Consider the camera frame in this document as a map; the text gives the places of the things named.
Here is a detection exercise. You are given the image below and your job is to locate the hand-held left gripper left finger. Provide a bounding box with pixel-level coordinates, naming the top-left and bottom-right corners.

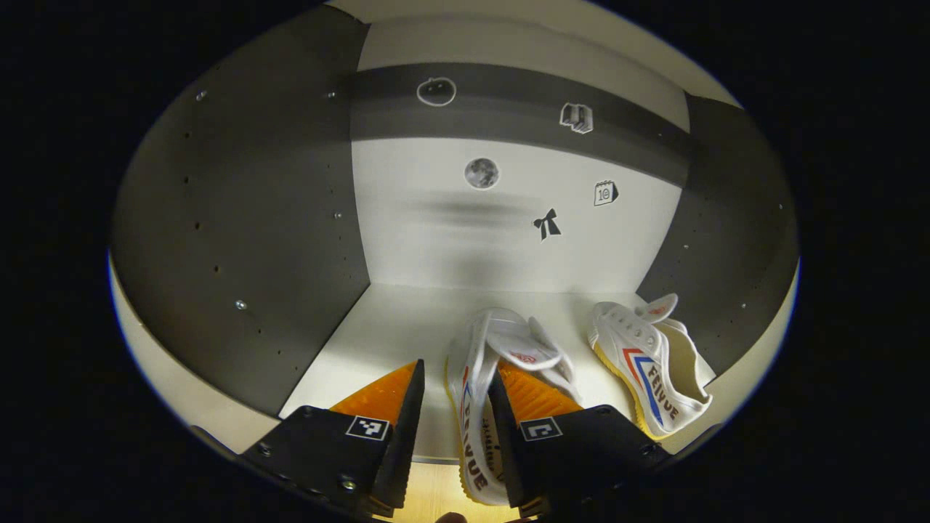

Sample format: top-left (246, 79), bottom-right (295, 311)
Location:
top-left (240, 359), bottom-right (426, 520)

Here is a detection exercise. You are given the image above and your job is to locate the grey shoe cabinet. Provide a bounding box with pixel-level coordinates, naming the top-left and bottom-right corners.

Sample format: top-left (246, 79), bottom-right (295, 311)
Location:
top-left (109, 0), bottom-right (800, 466)

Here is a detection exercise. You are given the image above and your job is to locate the white canvas shoe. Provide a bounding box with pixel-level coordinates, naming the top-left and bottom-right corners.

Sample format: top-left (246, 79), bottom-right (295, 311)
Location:
top-left (445, 307), bottom-right (583, 508)
top-left (587, 293), bottom-right (717, 442)

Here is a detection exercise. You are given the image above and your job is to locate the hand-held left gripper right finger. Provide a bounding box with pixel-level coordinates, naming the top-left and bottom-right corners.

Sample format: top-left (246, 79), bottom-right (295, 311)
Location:
top-left (487, 360), bottom-right (673, 518)

